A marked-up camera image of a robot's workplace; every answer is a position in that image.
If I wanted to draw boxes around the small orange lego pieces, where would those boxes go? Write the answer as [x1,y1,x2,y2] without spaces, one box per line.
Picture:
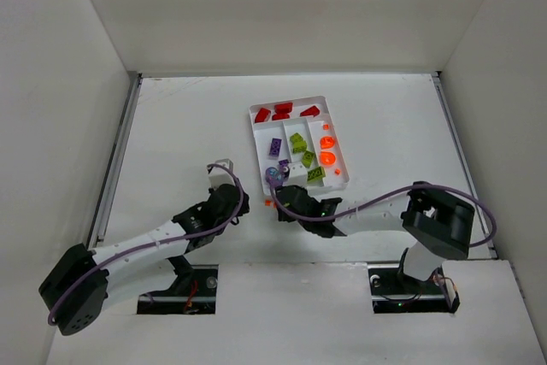
[254,119,349,195]

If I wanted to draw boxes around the purple sloped lego brick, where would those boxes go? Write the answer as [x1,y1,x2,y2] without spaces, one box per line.
[265,167,284,185]

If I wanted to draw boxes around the lime green small lego brick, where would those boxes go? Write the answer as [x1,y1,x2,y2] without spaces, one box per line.
[292,140,308,154]

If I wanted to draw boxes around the red curved lego brick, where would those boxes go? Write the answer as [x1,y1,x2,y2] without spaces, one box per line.
[272,113,291,121]

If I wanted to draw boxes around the small red lego brick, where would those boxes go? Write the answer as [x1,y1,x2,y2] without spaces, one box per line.
[299,105,321,117]

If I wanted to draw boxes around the red square lego brick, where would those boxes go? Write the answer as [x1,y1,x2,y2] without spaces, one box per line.
[274,102,293,114]

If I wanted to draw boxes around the red flower lego brick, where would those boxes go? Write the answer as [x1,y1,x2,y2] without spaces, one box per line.
[254,107,272,124]

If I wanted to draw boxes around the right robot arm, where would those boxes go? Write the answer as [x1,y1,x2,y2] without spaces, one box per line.
[270,182,475,281]

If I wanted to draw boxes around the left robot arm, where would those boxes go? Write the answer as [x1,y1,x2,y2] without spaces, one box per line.
[38,184,250,336]

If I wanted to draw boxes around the lime lego under purple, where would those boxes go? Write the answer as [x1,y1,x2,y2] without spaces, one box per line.
[301,150,315,168]

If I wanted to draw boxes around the white divided sorting tray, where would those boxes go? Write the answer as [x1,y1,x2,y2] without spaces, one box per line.
[250,96,350,195]

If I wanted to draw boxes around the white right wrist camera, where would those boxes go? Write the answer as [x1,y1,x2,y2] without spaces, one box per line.
[285,162,308,186]

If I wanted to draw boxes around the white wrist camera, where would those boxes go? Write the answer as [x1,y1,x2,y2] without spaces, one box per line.
[285,162,308,186]
[208,159,234,190]

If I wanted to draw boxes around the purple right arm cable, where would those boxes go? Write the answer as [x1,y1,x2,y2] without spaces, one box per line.
[267,163,497,250]

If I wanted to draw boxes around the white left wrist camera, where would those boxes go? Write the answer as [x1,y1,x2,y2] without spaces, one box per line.
[208,159,234,190]

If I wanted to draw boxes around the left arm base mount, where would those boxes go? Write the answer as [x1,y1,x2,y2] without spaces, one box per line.
[137,256,219,315]

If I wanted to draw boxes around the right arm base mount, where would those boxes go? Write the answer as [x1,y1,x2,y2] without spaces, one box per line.
[368,261,461,315]

